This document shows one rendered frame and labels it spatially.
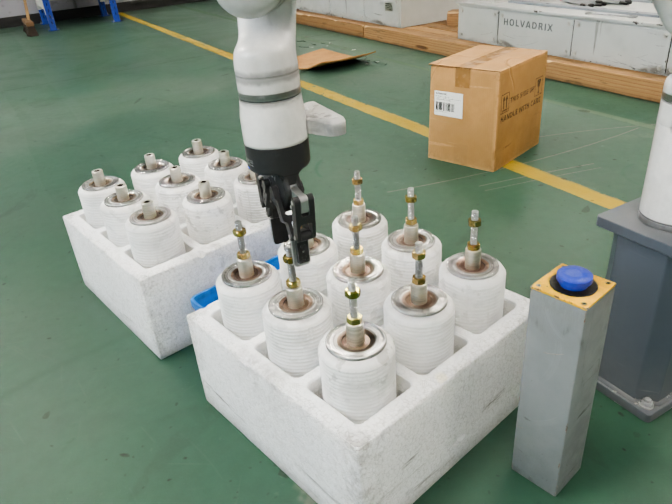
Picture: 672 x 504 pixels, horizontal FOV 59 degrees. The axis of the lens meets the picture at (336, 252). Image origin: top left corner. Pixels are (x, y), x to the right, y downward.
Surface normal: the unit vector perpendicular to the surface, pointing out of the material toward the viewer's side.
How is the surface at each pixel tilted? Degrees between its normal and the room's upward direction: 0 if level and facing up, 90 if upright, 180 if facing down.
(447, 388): 90
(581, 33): 90
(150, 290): 90
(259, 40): 11
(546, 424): 90
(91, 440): 0
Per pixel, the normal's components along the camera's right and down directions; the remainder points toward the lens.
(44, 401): -0.07, -0.87
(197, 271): 0.65, 0.33
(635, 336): -0.86, 0.30
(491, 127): -0.69, 0.41
